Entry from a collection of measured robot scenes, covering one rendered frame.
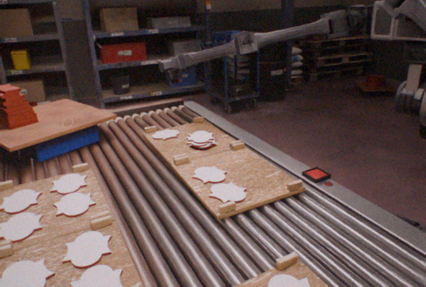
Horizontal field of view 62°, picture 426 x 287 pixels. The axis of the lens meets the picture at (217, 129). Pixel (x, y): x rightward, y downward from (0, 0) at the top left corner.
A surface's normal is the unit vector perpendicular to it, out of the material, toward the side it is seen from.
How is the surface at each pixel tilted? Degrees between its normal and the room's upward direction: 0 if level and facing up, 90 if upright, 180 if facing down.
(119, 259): 0
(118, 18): 91
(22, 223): 0
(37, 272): 0
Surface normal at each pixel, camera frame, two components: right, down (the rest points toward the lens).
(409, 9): -0.78, 0.21
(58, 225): -0.04, -0.93
